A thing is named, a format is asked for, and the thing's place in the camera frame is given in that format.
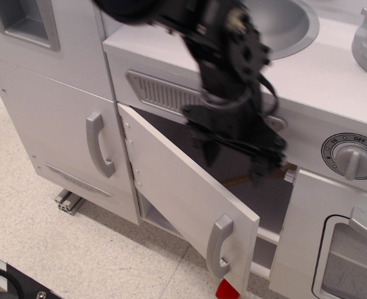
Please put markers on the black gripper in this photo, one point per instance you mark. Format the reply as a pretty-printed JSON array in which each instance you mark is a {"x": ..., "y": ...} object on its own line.
[{"x": 240, "y": 126}]

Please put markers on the white cabinet door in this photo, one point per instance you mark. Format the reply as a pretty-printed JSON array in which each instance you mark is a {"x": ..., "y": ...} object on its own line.
[{"x": 187, "y": 196}]

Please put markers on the silver cabinet door handle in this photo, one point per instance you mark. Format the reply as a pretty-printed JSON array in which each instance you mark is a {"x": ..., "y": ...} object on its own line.
[{"x": 221, "y": 230}]

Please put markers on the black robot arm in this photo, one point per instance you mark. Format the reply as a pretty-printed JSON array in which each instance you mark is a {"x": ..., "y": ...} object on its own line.
[{"x": 227, "y": 48}]

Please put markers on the wooden spatula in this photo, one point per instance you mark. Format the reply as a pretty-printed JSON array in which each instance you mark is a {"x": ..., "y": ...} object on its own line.
[{"x": 249, "y": 178}]

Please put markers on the silver vent grille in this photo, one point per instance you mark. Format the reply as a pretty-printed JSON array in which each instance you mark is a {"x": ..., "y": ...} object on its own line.
[{"x": 160, "y": 97}]

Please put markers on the grey timer knob dial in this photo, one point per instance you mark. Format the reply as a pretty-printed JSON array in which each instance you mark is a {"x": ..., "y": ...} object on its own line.
[{"x": 346, "y": 155}]

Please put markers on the red toy strawberry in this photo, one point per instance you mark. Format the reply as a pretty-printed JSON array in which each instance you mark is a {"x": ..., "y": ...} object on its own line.
[{"x": 226, "y": 291}]

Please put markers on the silver sink bowl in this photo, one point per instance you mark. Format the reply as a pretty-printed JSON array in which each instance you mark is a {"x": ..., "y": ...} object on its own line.
[{"x": 286, "y": 26}]

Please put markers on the white toy kitchen unit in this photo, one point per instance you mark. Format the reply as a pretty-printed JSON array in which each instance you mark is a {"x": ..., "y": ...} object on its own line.
[{"x": 121, "y": 246}]

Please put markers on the silver fridge emblem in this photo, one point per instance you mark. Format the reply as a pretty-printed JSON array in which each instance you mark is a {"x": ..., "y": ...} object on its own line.
[{"x": 79, "y": 182}]

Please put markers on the silver fridge door handle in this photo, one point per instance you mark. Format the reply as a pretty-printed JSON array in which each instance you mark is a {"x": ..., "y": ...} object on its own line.
[{"x": 94, "y": 126}]

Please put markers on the aluminium extrusion rail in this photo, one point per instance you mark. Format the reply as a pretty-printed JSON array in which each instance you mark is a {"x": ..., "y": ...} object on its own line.
[{"x": 69, "y": 202}]

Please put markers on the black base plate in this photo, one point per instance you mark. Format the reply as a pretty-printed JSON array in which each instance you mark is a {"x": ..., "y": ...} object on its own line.
[{"x": 30, "y": 287}]

